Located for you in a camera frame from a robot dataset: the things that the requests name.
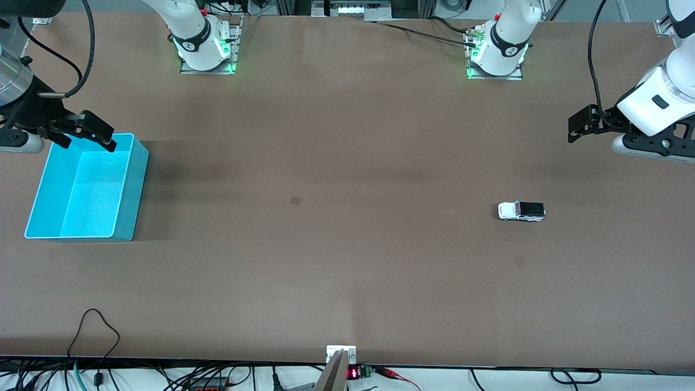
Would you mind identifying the short black base cable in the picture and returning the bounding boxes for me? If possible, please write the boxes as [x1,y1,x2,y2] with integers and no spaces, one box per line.
[428,16,474,34]

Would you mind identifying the cyan plastic bin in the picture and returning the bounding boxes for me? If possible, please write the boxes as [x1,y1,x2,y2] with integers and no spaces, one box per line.
[24,133,150,243]

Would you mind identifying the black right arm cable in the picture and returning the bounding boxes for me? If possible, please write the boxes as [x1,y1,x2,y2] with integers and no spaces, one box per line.
[16,0,96,99]

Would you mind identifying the red alligator clip leads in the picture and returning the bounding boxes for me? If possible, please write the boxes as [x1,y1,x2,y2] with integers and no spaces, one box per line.
[374,367,421,390]

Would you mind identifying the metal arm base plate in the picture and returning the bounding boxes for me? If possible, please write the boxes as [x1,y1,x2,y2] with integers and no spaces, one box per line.
[465,26,524,81]
[179,15,243,75]

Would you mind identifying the black left camera mount bracket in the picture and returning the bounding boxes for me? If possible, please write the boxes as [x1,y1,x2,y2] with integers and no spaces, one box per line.
[621,121,695,160]

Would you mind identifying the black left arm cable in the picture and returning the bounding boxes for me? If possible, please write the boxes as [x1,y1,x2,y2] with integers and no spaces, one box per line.
[588,0,625,132]

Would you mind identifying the thin black looped cable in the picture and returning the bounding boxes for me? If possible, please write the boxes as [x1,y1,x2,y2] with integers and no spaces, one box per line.
[66,308,121,387]

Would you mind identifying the silver metal table bracket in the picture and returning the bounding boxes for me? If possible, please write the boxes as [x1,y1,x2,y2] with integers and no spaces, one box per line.
[326,345,357,364]

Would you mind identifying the grey aluminium bar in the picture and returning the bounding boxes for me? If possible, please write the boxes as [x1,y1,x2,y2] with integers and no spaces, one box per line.
[313,350,349,391]

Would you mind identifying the black coiled cable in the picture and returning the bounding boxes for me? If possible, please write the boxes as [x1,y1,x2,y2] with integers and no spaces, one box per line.
[550,368,602,387]

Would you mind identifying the black orange power strip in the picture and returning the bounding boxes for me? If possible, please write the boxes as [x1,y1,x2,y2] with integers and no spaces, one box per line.
[189,377,230,391]

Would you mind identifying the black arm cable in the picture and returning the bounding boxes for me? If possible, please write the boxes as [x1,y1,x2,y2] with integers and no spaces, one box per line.
[588,0,625,132]
[16,0,96,99]

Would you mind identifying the long black base cable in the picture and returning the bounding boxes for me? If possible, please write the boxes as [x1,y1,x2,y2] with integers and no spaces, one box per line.
[374,21,477,48]

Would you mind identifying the grey device with lit panel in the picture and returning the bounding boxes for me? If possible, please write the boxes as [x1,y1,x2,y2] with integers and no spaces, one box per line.
[312,0,393,22]

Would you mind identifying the white jeep toy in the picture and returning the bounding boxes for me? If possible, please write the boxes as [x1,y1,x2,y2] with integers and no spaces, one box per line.
[498,200,546,223]

